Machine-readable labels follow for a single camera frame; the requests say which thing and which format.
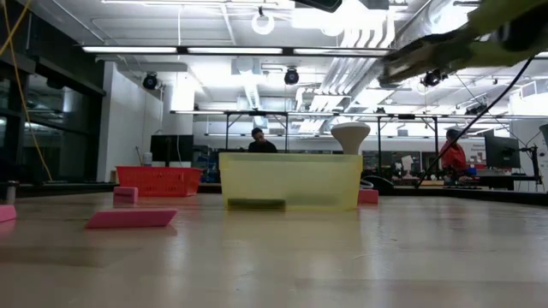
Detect lime green handled pliers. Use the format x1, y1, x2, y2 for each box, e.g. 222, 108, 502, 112
378, 0, 548, 86

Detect pink eraser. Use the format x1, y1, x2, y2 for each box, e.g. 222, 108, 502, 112
85, 208, 178, 229
357, 188, 380, 205
112, 186, 140, 205
0, 204, 18, 224

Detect black computer monitor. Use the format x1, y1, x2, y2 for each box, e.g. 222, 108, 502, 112
484, 134, 521, 169
150, 134, 194, 163

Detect person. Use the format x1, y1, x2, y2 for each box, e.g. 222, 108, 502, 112
438, 127, 472, 183
247, 127, 278, 154

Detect white LED light bar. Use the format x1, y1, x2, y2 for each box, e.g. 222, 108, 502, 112
81, 45, 178, 54
293, 47, 389, 56
187, 46, 283, 55

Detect white mushroom table lamp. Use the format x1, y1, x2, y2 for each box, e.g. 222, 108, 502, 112
330, 121, 372, 156

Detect yellow translucent plastic bin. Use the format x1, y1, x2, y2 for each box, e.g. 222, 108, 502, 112
218, 152, 364, 212

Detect red mesh plastic basket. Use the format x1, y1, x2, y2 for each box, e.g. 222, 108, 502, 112
116, 165, 204, 198

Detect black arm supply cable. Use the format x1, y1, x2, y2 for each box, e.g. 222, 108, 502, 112
415, 55, 536, 189

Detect black aluminium rig frame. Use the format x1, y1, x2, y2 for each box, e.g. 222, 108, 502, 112
0, 179, 548, 207

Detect white ring light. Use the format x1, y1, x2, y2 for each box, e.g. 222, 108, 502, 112
251, 12, 276, 36

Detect black background rig frame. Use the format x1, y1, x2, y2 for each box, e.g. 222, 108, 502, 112
170, 110, 442, 153

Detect yellow hanging cable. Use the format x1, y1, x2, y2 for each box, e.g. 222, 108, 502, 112
0, 0, 53, 183

